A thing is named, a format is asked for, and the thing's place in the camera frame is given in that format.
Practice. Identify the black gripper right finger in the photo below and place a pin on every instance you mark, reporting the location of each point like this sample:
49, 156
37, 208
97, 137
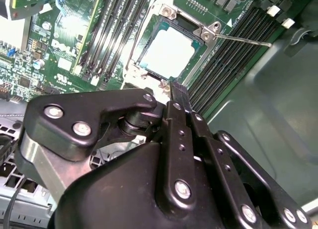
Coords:
221, 159

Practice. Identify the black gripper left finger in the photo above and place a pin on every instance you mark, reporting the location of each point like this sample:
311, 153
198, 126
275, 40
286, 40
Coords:
74, 109

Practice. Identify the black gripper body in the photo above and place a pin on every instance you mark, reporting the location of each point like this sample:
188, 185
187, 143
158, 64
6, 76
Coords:
111, 194

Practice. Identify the metal socket cover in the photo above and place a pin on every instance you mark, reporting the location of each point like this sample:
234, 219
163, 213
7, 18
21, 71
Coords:
151, 82

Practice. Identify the silver CPU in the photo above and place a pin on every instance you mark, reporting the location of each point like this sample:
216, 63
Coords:
169, 52

